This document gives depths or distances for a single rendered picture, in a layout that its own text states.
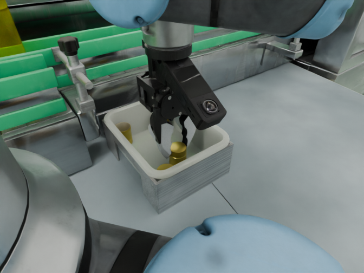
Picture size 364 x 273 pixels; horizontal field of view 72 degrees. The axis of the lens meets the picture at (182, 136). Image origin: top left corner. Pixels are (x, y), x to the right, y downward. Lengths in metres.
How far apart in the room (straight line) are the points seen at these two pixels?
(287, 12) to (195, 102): 0.17
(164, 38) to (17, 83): 0.24
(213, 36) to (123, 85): 0.30
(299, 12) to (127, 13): 0.14
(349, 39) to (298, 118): 0.38
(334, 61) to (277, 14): 0.83
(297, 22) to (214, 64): 0.53
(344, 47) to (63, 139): 0.90
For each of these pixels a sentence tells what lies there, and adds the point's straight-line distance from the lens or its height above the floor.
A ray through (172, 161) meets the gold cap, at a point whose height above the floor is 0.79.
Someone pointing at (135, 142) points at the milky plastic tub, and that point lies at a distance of 0.57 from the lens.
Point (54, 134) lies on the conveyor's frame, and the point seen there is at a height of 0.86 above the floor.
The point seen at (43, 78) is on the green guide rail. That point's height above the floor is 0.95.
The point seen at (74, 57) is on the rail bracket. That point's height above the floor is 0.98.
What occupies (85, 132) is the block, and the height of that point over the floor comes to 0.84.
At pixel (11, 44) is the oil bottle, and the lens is 0.56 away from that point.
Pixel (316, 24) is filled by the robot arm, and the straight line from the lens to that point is 0.25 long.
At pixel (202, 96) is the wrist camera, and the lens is 0.36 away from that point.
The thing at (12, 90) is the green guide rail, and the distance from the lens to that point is 0.47.
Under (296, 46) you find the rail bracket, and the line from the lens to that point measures 0.86.
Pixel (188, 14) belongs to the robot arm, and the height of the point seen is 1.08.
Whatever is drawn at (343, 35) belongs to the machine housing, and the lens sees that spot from 1.03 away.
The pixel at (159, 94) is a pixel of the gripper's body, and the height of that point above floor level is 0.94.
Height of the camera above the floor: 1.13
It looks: 39 degrees down
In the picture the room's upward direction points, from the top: straight up
